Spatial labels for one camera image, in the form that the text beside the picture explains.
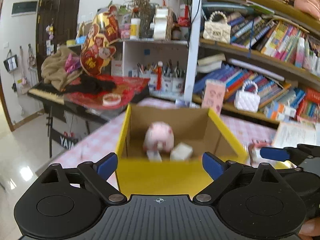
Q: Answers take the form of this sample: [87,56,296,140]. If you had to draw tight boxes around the white yellow bottle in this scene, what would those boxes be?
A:
[130,18,140,40]

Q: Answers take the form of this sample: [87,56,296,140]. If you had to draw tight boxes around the black keyboard piano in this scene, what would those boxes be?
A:
[27,81,108,124]

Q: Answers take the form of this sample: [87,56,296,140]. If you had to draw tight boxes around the cream quilted handbag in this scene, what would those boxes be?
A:
[203,11,231,43]

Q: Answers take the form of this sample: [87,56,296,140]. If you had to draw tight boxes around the pink plush pig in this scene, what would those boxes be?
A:
[143,122,174,153]

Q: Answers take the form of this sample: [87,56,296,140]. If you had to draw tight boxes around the orange white medicine box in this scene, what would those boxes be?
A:
[264,101,296,121]

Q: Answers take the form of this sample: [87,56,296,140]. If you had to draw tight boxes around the pink cartoon box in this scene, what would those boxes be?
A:
[201,79,226,115]

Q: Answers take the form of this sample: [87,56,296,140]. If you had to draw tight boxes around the red gold festive decoration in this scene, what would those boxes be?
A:
[80,4,120,76]

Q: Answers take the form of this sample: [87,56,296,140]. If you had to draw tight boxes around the beige cloth pile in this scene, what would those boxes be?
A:
[41,45,82,91]

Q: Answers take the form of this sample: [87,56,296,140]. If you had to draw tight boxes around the white foam block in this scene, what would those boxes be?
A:
[170,142,193,161]

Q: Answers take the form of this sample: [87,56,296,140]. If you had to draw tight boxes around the yellow cardboard box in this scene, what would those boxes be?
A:
[116,105,248,197]

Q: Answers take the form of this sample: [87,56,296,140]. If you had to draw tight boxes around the white quilted mini handbag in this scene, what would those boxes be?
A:
[234,80,260,113]

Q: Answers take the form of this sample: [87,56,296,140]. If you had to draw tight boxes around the wooden bookshelf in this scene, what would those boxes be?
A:
[199,0,319,127]

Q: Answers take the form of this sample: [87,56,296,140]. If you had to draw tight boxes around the white tape roll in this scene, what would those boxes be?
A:
[153,7,173,41]

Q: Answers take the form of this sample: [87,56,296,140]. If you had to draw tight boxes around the red dictionary book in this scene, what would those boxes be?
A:
[305,88,320,105]

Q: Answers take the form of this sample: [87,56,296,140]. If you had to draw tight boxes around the white staples box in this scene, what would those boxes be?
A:
[146,151,162,162]

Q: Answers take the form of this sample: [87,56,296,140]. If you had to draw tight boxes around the gold tape roll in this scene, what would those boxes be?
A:
[275,160,296,169]

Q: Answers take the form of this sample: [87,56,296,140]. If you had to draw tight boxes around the open white booklet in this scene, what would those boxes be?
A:
[272,122,319,148]

